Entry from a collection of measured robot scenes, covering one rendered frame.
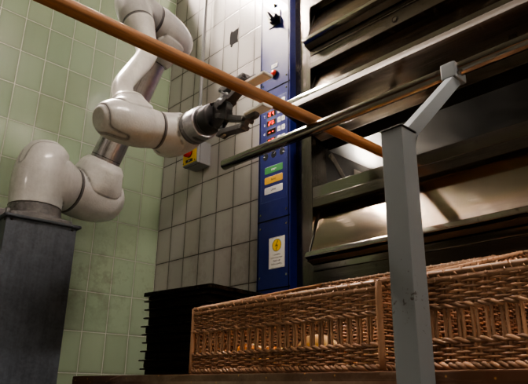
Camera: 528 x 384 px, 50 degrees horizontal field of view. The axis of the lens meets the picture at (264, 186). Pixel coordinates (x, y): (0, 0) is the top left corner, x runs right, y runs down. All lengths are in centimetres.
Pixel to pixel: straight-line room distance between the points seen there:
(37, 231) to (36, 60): 96
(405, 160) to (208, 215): 143
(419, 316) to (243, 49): 175
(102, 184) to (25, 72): 72
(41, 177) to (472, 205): 121
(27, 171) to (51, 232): 20
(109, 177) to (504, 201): 119
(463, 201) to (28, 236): 118
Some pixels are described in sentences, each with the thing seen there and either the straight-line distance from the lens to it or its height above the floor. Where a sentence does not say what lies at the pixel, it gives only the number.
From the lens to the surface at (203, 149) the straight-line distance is 232.
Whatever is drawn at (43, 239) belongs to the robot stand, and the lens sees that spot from 173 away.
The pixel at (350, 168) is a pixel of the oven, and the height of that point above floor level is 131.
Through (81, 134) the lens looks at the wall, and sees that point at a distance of 246.
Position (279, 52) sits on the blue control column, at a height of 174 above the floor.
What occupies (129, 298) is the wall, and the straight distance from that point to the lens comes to 241.
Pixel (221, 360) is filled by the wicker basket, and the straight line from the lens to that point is 129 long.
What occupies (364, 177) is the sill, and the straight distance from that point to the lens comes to 173.
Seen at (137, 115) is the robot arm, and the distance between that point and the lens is 143.
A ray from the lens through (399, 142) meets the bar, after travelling 92.
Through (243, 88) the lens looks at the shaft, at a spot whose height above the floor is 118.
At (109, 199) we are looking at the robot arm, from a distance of 194.
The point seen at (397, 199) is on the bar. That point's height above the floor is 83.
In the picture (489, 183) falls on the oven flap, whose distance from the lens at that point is 153.
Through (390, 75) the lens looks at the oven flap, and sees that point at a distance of 166.
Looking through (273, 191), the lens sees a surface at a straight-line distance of 195.
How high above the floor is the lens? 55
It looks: 20 degrees up
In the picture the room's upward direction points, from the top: 1 degrees clockwise
